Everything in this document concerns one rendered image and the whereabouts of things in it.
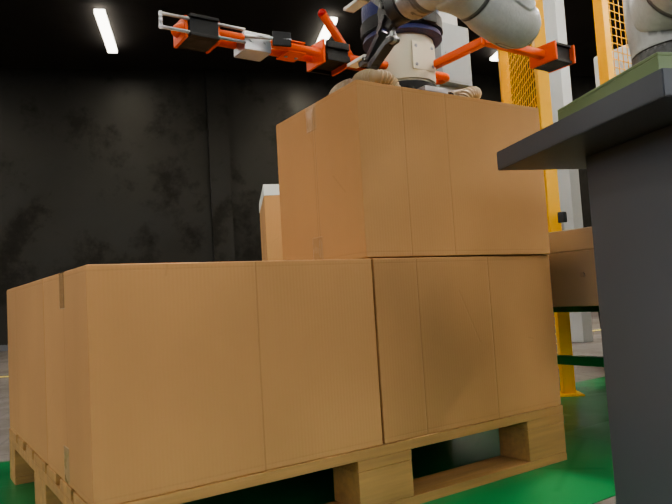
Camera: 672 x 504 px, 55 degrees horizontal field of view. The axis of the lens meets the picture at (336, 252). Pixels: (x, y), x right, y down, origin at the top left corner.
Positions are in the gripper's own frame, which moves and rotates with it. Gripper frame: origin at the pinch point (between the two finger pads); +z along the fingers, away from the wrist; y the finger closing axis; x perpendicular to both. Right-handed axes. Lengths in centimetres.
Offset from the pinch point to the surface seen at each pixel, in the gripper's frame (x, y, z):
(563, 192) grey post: 343, -10, 201
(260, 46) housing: -18.9, 1.6, 10.6
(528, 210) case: 48, 41, -7
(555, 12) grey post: 343, -154, 194
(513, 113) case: 45.6, 15.4, -7.2
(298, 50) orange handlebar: -8.4, 0.7, 11.0
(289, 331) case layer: -25, 67, -7
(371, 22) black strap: 15.8, -11.5, 12.7
